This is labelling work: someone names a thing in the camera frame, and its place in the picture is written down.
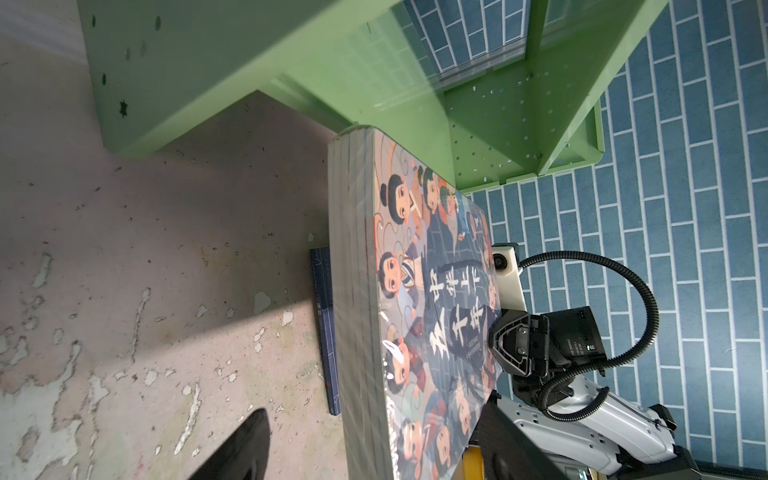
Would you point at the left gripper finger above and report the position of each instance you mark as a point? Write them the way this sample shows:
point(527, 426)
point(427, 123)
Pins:
point(243, 455)

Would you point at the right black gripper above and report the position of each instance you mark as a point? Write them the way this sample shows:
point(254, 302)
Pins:
point(534, 348)

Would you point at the illustrated cartoon cover book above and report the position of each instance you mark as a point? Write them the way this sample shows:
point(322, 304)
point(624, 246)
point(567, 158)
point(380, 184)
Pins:
point(414, 295)

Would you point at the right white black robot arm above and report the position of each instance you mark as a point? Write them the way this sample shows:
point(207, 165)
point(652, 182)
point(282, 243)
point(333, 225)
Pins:
point(589, 431)

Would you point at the left blue book yellow label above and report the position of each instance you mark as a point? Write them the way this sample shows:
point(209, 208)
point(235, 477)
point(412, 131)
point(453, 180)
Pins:
point(323, 300)

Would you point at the green wooden shelf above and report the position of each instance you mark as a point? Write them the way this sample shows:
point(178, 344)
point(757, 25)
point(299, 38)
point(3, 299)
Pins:
point(485, 92)

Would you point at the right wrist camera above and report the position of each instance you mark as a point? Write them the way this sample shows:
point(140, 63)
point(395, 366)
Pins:
point(508, 276)

